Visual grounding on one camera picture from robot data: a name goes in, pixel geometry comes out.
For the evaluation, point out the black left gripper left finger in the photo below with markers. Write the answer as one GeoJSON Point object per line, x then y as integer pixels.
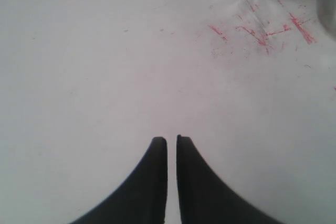
{"type": "Point", "coordinates": [141, 198]}

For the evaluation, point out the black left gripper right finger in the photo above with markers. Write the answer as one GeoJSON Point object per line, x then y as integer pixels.
{"type": "Point", "coordinates": [203, 197]}

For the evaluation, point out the small steel cup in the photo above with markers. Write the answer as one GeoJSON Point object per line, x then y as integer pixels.
{"type": "Point", "coordinates": [326, 15]}

